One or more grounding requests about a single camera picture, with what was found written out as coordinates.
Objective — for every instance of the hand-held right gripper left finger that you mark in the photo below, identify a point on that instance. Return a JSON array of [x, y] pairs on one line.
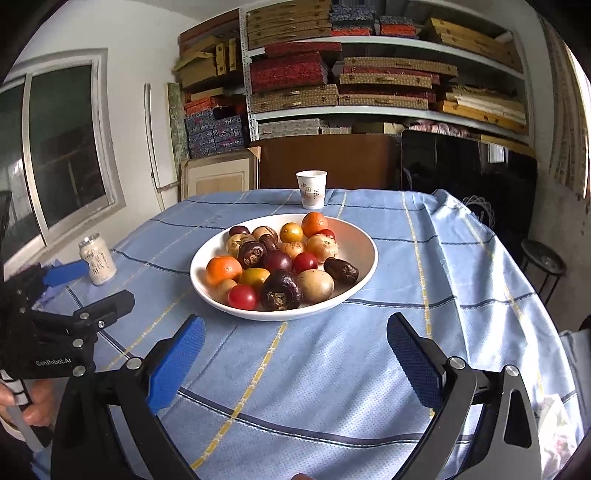
[[175, 369]]

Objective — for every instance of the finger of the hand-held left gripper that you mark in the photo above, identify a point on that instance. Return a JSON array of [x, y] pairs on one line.
[[115, 304], [64, 273]]

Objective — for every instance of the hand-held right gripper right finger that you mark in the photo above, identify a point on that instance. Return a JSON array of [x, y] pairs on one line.
[[415, 369]]

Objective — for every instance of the small tan passion fruit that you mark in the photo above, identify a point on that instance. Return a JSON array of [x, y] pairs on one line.
[[223, 290]]

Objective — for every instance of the orange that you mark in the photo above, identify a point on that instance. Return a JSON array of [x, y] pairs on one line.
[[223, 270], [314, 224]]

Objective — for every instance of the yellow tomato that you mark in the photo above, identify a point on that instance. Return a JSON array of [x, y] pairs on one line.
[[291, 232], [254, 277]]

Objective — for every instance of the dark brown water chestnut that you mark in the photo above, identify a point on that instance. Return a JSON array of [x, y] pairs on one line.
[[340, 270], [251, 254], [268, 241]]

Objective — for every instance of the dark purple mangosteen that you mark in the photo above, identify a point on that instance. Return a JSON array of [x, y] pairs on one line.
[[280, 290]]

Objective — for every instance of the white shallow plate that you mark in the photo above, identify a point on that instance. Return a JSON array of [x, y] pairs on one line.
[[355, 249]]

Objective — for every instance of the dark red plum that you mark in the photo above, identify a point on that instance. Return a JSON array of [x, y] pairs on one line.
[[277, 261], [239, 230]]

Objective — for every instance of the orange-yellow passion fruit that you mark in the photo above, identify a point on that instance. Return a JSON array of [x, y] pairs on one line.
[[322, 247]]

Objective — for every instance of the small red tomato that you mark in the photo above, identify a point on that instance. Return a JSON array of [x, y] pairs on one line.
[[327, 233]]

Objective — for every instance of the spotted tan passion fruit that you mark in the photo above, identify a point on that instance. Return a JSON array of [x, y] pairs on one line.
[[264, 232]]

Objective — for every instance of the person's left hand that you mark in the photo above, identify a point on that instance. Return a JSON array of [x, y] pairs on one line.
[[41, 408]]

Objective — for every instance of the white drink can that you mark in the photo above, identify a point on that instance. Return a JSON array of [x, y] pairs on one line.
[[98, 261]]

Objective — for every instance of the crumpled white tissue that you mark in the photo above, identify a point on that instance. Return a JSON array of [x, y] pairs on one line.
[[554, 424]]

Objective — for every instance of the grey cloth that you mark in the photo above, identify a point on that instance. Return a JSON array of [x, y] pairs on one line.
[[577, 360]]

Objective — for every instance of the black round stool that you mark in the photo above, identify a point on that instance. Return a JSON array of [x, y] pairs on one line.
[[542, 258]]

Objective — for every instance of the green marbled board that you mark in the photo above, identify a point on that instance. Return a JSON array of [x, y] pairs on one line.
[[178, 120]]

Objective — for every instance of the stack of blue patterned boxes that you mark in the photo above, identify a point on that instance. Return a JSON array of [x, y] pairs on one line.
[[212, 131]]

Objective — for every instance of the white paper cup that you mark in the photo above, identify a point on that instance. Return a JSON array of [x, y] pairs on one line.
[[311, 189]]

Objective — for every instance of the large black panel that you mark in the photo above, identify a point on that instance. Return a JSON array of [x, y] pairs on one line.
[[461, 166]]

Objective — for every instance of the brown board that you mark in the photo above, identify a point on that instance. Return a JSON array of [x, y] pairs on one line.
[[351, 161]]

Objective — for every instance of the pile of tan cardboard boxes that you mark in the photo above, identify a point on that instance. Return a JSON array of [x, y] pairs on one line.
[[198, 69]]

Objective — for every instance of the white metal shelf rack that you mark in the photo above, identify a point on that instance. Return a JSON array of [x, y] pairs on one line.
[[247, 74]]

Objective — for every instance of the bright window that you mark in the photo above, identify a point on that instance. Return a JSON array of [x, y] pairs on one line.
[[581, 129]]

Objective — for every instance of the sliding window with grey frame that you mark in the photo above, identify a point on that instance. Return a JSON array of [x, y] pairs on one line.
[[69, 147]]

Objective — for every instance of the wooden picture frame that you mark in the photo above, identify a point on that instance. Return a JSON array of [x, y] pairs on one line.
[[217, 177]]

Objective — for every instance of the white strips leaning on wall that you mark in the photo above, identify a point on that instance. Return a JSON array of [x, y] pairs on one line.
[[148, 129]]

